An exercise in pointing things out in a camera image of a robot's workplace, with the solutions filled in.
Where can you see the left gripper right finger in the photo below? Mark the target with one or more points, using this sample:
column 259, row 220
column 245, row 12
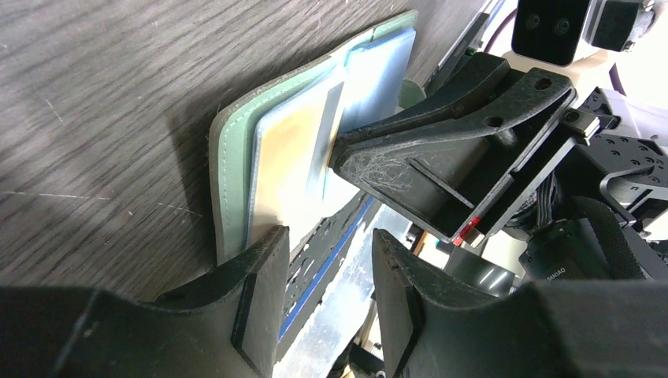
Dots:
column 433, row 325

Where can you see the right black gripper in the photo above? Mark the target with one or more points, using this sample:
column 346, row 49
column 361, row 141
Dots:
column 496, row 148

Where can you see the green card holder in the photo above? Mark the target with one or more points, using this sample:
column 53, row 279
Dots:
column 230, row 135

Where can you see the orange striped card in holder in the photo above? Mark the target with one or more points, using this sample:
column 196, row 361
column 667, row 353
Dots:
column 291, row 145

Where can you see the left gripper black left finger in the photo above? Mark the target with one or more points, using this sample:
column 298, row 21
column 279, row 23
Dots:
column 223, row 324

